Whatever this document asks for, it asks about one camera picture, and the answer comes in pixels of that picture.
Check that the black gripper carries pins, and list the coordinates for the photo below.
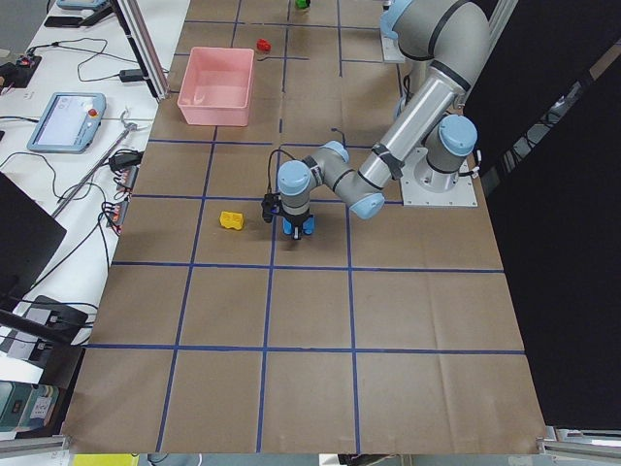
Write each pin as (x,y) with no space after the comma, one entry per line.
(297,217)

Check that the blue toy block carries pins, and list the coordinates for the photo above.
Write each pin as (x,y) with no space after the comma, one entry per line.
(297,231)

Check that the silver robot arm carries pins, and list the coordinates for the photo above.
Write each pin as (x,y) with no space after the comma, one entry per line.
(454,38)

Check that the pink plastic box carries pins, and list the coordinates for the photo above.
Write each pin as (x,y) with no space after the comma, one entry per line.
(217,86)

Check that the yellow toy block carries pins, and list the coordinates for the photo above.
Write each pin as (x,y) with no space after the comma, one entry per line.
(232,220)

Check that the red toy block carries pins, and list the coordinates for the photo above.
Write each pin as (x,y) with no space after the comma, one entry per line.
(263,45)

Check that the metal rod tool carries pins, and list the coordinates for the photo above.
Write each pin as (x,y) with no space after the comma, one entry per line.
(128,128)

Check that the black power adapter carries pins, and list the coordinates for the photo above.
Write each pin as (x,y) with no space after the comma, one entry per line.
(130,75)

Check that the blue teach pendant tablet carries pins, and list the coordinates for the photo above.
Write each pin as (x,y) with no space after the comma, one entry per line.
(69,122)

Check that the black monitor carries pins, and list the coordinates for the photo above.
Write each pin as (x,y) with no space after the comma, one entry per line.
(29,239)

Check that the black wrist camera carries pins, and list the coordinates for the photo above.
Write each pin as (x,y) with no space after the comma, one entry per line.
(270,205)

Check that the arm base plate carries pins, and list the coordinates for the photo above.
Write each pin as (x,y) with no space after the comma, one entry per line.
(422,186)
(391,47)

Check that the aluminium frame post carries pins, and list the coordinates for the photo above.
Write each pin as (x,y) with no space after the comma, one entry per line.
(132,23)

